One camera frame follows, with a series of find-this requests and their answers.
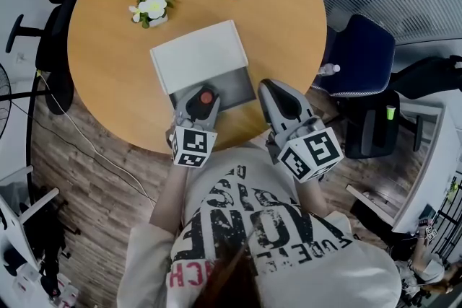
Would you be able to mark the black high-back office chair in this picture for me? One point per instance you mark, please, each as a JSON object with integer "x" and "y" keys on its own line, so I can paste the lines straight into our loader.
{"x": 375, "y": 133}

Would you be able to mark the white desk with slanted legs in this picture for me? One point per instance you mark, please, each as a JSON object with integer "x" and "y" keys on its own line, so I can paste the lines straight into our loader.
{"x": 14, "y": 223}

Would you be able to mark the white flower potted plant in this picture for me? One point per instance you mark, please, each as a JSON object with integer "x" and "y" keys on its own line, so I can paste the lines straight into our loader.
{"x": 153, "y": 7}

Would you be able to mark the black swivel chair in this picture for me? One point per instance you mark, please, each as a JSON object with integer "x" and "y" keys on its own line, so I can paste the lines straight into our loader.
{"x": 47, "y": 227}

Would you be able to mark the clear plastic water bottle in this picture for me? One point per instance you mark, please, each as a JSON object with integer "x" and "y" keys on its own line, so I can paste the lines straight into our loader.
{"x": 328, "y": 69}

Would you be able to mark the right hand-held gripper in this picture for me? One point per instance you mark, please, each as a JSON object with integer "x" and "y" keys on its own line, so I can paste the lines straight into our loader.
{"x": 321, "y": 151}

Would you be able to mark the person's right forearm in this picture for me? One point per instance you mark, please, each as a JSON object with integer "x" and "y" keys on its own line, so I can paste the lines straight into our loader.
{"x": 312, "y": 196}

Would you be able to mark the small bottle with red cap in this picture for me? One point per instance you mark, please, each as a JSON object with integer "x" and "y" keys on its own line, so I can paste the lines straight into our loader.
{"x": 206, "y": 97}

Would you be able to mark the person's printed grey sweatshirt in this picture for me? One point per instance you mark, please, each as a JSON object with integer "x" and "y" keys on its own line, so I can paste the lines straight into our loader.
{"x": 296, "y": 263}

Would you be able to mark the green cup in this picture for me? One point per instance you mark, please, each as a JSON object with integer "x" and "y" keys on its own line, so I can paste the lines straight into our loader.
{"x": 391, "y": 113}

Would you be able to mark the grey drawer box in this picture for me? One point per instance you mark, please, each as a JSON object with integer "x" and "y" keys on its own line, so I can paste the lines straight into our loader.
{"x": 198, "y": 54}

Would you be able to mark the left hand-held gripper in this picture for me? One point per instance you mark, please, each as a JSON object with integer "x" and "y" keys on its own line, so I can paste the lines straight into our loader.
{"x": 193, "y": 146}

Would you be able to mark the person's left forearm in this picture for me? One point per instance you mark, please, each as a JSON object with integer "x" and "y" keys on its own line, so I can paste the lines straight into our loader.
{"x": 169, "y": 198}

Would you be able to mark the dark blue chair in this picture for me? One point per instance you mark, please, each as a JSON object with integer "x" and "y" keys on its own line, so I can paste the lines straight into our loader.
{"x": 361, "y": 54}

